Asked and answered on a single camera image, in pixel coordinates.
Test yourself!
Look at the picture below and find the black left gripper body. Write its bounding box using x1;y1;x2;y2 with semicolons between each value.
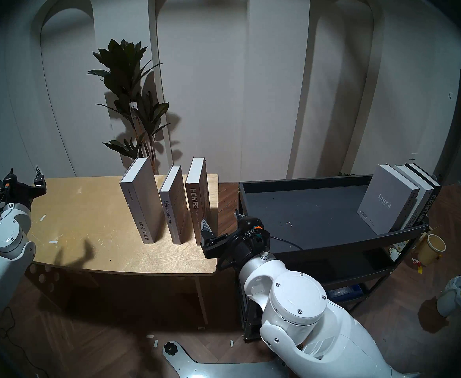
0;184;47;211

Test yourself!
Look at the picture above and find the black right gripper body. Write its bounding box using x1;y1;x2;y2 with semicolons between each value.
201;227;273;270

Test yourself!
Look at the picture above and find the grey Discontent book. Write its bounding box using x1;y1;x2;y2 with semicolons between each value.
159;165;190;245

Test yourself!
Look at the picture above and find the grey iaura book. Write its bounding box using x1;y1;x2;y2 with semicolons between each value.
357;164;421;235

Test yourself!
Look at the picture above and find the silver book small black lettering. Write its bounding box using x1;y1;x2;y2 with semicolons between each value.
394;165;434;226

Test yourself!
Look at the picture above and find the black CENTURY book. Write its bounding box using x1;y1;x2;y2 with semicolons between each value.
406;163;442;224

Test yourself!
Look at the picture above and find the black metal shelf cart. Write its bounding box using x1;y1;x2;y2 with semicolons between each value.
236;174;430;342

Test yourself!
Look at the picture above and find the light wooden display table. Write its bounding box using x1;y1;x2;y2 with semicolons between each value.
26;174;219;324

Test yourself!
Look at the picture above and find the brown HOMES book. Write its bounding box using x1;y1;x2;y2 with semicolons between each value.
185;157;211;246

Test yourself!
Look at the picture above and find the large grey SPECIAL ISSUE book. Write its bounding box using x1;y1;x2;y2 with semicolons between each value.
119;157;164;244

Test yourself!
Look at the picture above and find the blue bin with clear bag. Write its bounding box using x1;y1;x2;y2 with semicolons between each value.
328;285;364;304

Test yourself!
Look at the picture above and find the tall green potted plant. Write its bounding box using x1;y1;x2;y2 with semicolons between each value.
87;39;171;175

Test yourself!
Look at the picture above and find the yellow plastic bucket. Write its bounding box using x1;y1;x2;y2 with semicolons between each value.
417;234;446;266

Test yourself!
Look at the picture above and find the white trash bin with bag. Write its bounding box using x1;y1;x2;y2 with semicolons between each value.
437;276;461;318

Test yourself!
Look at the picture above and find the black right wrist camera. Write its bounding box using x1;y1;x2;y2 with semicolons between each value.
238;217;264;236

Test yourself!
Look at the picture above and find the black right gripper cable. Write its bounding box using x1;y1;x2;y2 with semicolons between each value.
268;233;304;251

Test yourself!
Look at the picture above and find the grey metal robot base plate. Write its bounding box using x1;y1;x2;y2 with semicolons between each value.
164;341;290;378

